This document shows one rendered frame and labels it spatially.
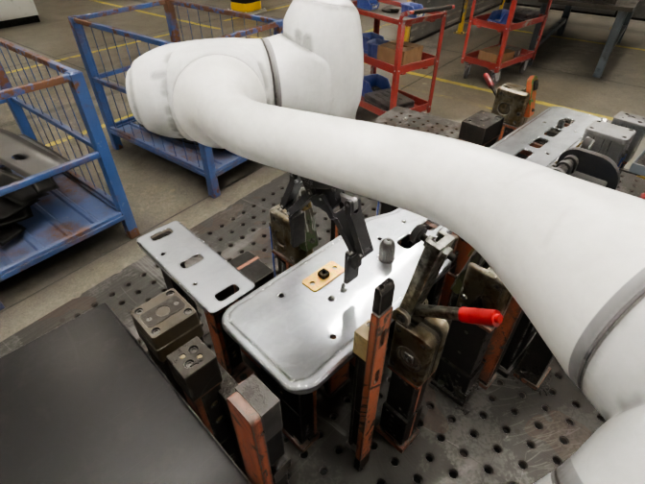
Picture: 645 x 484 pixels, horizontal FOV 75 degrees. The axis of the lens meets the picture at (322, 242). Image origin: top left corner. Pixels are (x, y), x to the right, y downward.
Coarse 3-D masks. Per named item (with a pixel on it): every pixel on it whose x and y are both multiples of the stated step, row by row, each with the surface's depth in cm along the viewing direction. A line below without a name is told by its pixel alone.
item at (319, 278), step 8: (328, 264) 81; (336, 264) 81; (320, 272) 78; (328, 272) 78; (336, 272) 80; (304, 280) 78; (312, 280) 78; (320, 280) 78; (328, 280) 78; (312, 288) 76; (320, 288) 77
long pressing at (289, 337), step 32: (544, 128) 130; (576, 128) 130; (544, 160) 114; (384, 224) 92; (416, 224) 92; (320, 256) 84; (416, 256) 84; (288, 288) 77; (352, 288) 77; (224, 320) 72; (256, 320) 71; (288, 320) 71; (320, 320) 71; (352, 320) 71; (256, 352) 66; (288, 352) 66; (320, 352) 66; (288, 384) 62; (320, 384) 62
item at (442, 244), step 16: (416, 240) 56; (432, 240) 55; (448, 240) 54; (432, 256) 54; (448, 256) 54; (416, 272) 58; (432, 272) 56; (416, 288) 59; (400, 304) 63; (416, 304) 61
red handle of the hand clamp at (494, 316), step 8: (424, 304) 63; (432, 304) 62; (416, 312) 63; (424, 312) 62; (432, 312) 60; (440, 312) 59; (448, 312) 58; (456, 312) 57; (464, 312) 56; (472, 312) 55; (480, 312) 54; (488, 312) 53; (496, 312) 53; (456, 320) 58; (464, 320) 56; (472, 320) 55; (480, 320) 54; (488, 320) 53; (496, 320) 53
